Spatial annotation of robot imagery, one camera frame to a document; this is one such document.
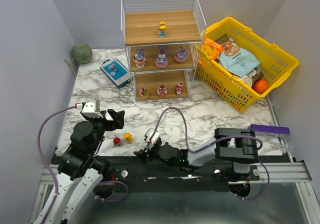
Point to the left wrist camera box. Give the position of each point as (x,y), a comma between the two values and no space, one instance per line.
(91,109)

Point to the purple unicorn pink donut toy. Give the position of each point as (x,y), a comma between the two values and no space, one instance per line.
(181,56)

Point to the purple bunny orange ring toy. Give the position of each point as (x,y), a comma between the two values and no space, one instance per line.
(139,58)

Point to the blue razor box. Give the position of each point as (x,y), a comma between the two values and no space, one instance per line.
(116,72)

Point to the purple box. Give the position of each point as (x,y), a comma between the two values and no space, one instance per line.
(275,130)

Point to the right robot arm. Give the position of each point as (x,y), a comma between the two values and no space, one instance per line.
(238,146)

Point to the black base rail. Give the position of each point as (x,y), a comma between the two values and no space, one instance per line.
(129,174)

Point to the pink bear cake car toy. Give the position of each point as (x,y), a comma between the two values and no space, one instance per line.
(161,91)

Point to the pink bear strawberry tart toy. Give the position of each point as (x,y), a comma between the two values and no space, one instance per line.
(143,92)

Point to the orange snack packet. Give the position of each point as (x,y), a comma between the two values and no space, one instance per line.
(211,49)

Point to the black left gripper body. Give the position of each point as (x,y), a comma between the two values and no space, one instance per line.
(108,123)

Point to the purple bunny pink donut toy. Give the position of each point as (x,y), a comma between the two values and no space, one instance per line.
(161,60)

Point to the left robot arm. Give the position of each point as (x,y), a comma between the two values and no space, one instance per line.
(79,170)

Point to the light blue snack bag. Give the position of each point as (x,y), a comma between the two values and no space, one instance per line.
(236,59)

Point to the yellow duck toy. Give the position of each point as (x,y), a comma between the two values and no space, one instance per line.
(128,137)

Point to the small yellow blue toy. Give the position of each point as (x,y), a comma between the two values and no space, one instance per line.
(162,28)

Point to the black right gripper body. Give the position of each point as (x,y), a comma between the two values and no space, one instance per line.
(146,149)

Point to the yellow plastic basket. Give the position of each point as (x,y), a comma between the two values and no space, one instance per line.
(275,68)

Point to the red ball toy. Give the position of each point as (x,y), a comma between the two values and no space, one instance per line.
(117,142)

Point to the white wire wooden shelf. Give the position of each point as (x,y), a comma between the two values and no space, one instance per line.
(162,40)

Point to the orange fruit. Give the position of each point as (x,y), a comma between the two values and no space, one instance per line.
(260,86)

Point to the green yarn ball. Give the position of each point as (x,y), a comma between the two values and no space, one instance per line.
(82,53)

